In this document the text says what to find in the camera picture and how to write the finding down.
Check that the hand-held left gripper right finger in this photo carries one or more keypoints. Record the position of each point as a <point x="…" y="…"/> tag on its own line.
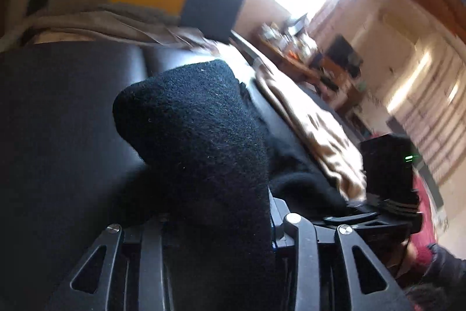
<point x="280" y="223"/>

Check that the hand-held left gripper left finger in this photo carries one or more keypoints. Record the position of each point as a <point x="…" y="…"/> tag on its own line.
<point x="153" y="260"/>

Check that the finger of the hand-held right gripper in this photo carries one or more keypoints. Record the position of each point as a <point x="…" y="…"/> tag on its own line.
<point x="356" y="216"/>

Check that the black knit sweater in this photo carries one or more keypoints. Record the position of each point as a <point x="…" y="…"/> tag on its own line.
<point x="200" y="150"/>

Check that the person's right forearm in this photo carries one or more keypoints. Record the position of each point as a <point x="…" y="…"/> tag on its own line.
<point x="444" y="260"/>

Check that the pink ruffled bed blanket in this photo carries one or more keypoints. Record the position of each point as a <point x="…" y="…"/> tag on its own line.
<point x="429" y="209"/>

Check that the beige knit sweater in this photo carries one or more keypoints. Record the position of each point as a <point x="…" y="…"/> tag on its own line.
<point x="320" y="143"/>

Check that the beige patterned curtain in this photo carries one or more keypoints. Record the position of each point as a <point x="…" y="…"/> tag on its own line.
<point x="429" y="107"/>

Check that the dark fuzzy cloth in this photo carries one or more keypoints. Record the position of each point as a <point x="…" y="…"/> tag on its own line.
<point x="422" y="296"/>

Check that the black monitor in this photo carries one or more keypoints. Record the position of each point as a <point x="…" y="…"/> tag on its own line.
<point x="340" y="48"/>

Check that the wooden desk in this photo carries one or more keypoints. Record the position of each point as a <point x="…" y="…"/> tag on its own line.
<point x="291" y="59"/>

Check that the grey cloth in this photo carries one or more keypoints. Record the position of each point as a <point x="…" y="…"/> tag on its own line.
<point x="91" y="19"/>

